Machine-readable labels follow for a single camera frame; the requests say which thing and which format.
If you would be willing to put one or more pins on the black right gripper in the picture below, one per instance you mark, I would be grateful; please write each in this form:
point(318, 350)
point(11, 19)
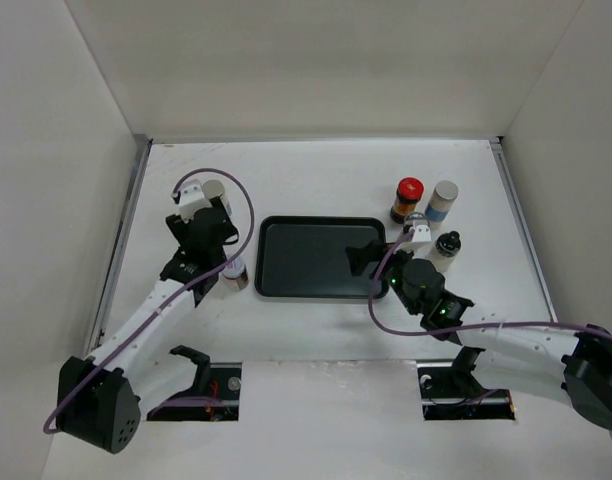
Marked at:
point(359, 257)

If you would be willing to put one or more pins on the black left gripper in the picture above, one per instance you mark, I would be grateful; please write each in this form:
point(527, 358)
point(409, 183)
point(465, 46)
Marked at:
point(180, 227)

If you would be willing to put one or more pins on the silver lid blue shaker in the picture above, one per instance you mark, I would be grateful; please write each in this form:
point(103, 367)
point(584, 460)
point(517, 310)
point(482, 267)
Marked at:
point(213, 189)

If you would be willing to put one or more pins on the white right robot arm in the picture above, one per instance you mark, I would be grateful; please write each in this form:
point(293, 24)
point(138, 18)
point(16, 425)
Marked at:
point(566, 363)

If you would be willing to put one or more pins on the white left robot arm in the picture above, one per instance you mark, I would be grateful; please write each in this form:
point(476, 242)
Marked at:
point(102, 398)

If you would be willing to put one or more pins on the black rectangular tray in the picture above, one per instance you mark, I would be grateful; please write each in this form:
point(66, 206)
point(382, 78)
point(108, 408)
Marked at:
point(304, 256)

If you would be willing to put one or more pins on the clear lid salt grinder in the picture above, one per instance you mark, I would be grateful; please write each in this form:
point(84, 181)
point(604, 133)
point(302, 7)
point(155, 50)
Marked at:
point(413, 221)

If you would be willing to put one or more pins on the red lid sauce jar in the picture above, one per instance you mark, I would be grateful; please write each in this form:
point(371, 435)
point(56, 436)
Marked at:
point(409, 192)

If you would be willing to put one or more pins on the black cap white bottle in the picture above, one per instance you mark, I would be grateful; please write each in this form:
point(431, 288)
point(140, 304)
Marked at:
point(445, 250)

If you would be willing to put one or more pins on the blue label spice shaker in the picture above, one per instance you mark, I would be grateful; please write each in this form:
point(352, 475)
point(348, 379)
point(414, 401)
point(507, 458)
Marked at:
point(443, 196)

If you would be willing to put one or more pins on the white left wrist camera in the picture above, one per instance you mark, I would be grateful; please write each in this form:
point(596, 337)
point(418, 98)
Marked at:
point(190, 199)

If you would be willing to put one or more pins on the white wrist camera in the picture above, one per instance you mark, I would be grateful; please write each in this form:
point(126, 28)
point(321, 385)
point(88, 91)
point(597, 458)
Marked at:
point(190, 199)
point(416, 237)

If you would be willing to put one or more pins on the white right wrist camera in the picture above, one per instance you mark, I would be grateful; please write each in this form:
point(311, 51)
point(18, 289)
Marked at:
point(416, 237)

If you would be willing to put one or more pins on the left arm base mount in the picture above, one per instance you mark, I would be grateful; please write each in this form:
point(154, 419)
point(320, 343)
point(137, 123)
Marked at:
point(213, 394)

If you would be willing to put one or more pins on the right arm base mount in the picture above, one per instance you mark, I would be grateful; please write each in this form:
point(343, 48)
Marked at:
point(449, 391)

